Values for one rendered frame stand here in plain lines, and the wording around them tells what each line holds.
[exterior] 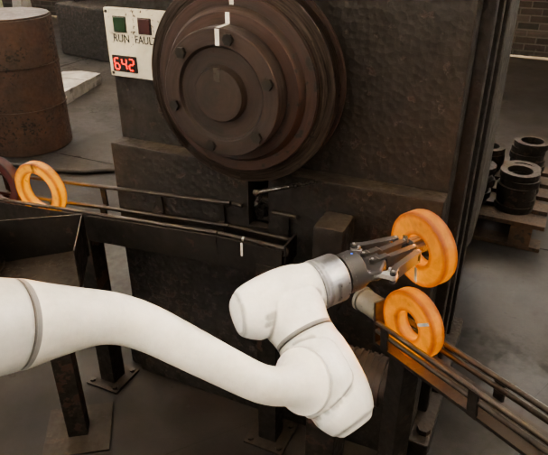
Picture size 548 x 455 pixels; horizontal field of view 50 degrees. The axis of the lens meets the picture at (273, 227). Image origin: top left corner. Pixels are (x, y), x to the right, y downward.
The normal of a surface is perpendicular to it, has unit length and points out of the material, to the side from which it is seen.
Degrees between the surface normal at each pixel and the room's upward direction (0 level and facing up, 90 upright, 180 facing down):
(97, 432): 0
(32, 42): 90
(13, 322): 67
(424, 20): 90
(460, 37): 90
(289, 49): 59
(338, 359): 36
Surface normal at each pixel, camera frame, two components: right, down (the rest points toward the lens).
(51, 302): 0.76, -0.55
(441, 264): -0.86, 0.28
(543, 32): -0.41, 0.44
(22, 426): 0.00, -0.88
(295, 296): 0.25, -0.47
